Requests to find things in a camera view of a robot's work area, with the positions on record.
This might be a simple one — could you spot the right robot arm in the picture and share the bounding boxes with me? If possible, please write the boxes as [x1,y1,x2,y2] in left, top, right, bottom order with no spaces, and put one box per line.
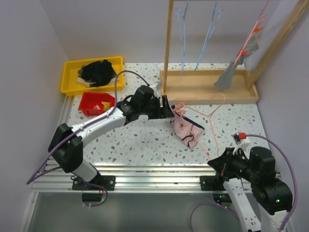
[208,146,293,232]

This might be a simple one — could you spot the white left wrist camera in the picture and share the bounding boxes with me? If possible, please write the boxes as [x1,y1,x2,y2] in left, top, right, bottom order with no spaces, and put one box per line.
[149,81,162,97]

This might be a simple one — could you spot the aluminium mounting rail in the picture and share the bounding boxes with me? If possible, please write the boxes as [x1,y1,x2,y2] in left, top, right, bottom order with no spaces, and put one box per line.
[30,165,215,193]

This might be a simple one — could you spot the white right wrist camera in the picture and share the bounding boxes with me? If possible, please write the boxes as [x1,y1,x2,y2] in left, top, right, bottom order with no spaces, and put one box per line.
[232,132,251,154]

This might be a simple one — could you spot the upper orange clip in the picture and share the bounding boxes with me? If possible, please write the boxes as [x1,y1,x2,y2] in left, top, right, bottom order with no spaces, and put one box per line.
[253,23,264,33]

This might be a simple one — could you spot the pink underwear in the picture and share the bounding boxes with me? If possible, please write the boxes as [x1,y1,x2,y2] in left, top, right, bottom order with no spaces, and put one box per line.
[170,114,205,149]

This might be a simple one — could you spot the black garment pile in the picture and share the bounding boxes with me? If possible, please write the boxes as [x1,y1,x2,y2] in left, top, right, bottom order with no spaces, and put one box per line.
[77,59,117,87]

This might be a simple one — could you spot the wooden hanger rack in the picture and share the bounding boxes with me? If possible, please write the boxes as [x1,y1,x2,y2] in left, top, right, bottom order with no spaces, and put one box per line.
[160,0,309,105]

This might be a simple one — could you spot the pink clothes clip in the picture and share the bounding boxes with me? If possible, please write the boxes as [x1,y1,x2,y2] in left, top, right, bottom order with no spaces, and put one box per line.
[190,129,197,140]
[173,102,186,118]

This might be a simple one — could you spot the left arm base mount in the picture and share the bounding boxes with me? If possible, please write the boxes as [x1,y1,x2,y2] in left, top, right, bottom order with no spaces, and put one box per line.
[72,175,116,191]

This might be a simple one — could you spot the left blue hanger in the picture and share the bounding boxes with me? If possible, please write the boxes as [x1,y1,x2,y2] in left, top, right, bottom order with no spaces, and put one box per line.
[177,0,189,74]

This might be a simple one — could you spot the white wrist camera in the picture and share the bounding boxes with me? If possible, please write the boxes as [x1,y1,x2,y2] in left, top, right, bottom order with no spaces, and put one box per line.
[149,81,162,97]
[232,132,251,154]

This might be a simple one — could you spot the red plastic bin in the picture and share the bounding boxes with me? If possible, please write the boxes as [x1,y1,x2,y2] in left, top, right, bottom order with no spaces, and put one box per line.
[78,92,115,117]

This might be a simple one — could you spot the lower red clip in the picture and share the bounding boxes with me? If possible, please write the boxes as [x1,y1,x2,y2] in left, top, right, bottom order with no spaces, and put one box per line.
[239,50,249,58]

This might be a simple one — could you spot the grey knitted garment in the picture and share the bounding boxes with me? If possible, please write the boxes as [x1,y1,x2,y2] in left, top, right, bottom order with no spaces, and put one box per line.
[213,33,260,90]

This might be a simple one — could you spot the clips in red bin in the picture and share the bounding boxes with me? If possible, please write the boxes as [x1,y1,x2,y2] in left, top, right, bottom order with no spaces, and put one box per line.
[93,101,111,112]

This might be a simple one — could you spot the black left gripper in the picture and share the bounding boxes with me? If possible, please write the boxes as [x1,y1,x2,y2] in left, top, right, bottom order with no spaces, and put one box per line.
[140,95,174,119]

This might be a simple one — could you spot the pink wire hanger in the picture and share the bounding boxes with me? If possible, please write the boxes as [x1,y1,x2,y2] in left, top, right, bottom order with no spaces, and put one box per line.
[183,93,225,157]

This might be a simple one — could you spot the right blue hanger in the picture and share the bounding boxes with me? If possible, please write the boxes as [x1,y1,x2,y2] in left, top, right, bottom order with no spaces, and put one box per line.
[195,0,223,71]

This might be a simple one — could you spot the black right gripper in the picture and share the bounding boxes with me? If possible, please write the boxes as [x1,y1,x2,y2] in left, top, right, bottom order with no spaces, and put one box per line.
[208,146,259,182]

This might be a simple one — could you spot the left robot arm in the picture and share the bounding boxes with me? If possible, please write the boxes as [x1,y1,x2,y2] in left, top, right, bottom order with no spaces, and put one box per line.
[48,85,174,190]

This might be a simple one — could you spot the blue hanger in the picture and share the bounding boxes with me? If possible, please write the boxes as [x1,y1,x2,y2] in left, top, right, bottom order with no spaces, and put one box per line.
[195,0,223,71]
[177,0,189,74]

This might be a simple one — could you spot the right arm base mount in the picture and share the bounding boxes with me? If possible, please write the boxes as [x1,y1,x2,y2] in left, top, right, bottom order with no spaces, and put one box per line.
[199,175,225,191]

